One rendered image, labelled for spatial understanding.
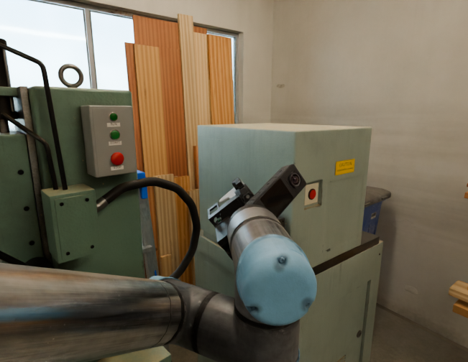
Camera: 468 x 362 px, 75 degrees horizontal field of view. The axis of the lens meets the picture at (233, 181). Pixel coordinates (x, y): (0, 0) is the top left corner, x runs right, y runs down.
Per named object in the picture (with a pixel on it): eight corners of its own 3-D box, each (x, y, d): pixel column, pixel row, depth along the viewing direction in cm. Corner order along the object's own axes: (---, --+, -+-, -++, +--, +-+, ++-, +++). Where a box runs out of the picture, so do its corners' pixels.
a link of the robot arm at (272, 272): (239, 340, 29) (240, 257, 27) (228, 279, 39) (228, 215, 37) (320, 334, 30) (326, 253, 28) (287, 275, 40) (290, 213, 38)
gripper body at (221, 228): (205, 207, 54) (208, 233, 42) (244, 177, 54) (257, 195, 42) (232, 238, 56) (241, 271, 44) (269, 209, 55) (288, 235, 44)
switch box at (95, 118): (87, 174, 73) (79, 105, 70) (127, 169, 80) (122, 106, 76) (95, 178, 69) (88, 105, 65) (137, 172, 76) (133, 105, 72)
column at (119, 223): (49, 331, 95) (13, 90, 79) (120, 302, 110) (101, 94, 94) (71, 376, 79) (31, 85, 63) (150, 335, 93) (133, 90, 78)
